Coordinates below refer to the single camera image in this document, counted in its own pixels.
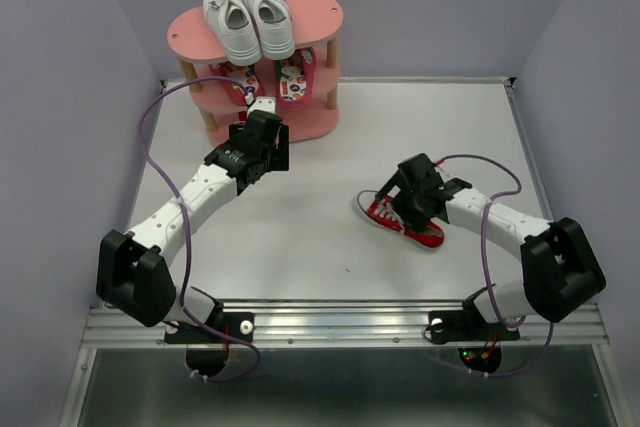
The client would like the aluminium front rail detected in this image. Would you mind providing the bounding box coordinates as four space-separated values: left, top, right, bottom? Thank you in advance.
84 299 611 348

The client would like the red canvas sneaker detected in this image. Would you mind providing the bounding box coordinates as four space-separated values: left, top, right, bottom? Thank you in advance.
354 190 445 249

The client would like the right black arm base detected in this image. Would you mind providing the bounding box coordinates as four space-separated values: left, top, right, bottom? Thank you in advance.
422 298 520 375

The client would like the white sneaker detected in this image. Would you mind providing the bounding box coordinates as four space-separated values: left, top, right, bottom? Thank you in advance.
244 0 296 61
202 0 261 66

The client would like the pink patterned flip-flop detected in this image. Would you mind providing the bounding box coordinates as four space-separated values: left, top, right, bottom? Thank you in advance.
274 47 317 108
208 62 266 107

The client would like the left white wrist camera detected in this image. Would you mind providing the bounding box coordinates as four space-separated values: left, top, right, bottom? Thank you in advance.
247 96 276 115

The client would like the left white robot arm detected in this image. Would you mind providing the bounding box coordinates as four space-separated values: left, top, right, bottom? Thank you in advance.
96 110 289 327

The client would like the pink three-tier shoe shelf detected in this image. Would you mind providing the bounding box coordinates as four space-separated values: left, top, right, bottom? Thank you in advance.
167 0 344 145

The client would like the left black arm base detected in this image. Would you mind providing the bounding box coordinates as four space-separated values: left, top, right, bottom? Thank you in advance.
162 287 262 383

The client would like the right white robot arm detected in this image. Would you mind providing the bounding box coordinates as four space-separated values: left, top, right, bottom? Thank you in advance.
365 153 606 337

